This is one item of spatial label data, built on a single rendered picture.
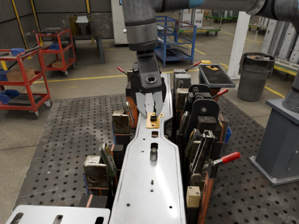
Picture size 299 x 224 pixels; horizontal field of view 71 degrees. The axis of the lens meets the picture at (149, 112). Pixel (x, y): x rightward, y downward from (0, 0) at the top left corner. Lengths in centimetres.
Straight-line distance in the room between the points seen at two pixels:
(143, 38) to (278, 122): 86
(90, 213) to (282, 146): 91
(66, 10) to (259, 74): 652
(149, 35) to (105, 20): 775
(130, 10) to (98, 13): 774
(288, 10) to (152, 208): 70
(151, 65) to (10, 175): 224
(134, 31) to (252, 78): 331
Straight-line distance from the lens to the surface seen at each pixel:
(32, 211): 77
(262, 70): 368
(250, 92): 383
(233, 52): 478
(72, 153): 141
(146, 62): 50
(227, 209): 112
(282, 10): 78
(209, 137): 61
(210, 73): 130
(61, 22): 834
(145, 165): 81
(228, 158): 69
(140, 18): 50
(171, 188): 75
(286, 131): 116
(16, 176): 252
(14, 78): 327
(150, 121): 59
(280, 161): 125
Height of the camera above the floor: 156
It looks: 29 degrees down
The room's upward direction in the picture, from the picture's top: straight up
